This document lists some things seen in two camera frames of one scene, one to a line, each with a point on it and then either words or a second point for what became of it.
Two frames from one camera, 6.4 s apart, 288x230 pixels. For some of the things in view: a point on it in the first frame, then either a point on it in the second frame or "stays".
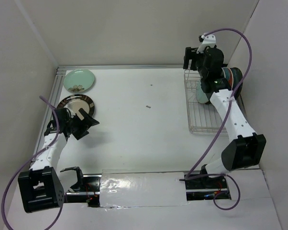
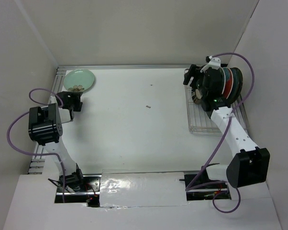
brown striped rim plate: x=78 y=101 to x=196 y=100
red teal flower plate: x=228 y=75 stays
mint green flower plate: x=78 y=80 stays
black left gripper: x=88 y=121 to x=75 y=96
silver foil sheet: x=119 y=188 stays
